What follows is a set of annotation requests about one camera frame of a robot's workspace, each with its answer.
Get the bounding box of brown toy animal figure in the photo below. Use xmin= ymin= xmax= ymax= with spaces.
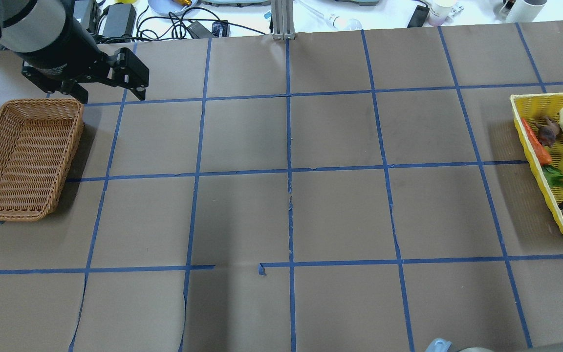
xmin=534 ymin=115 xmax=561 ymax=147

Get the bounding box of light bulb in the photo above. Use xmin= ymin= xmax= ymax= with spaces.
xmin=326 ymin=14 xmax=363 ymax=31

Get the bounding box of yellow plastic basket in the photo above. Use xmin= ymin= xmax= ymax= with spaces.
xmin=510 ymin=93 xmax=563 ymax=234

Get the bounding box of brown wicker basket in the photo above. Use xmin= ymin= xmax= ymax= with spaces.
xmin=0 ymin=98 xmax=85 ymax=222

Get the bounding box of toy carrot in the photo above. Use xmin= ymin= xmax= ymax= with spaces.
xmin=520 ymin=118 xmax=553 ymax=166

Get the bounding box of brass cylinder tool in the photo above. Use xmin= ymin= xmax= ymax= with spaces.
xmin=173 ymin=0 xmax=193 ymax=7

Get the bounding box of black power adapter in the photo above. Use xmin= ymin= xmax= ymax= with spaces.
xmin=100 ymin=2 xmax=136 ymax=40

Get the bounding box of aluminium frame post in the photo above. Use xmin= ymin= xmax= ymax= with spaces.
xmin=270 ymin=0 xmax=296 ymax=41

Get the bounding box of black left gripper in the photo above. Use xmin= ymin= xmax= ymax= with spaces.
xmin=22 ymin=20 xmax=150 ymax=104

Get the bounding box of blue plate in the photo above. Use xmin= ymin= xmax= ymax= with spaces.
xmin=147 ymin=0 xmax=199 ymax=17

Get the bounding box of white mug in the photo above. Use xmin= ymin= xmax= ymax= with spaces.
xmin=504 ymin=0 xmax=548 ymax=23

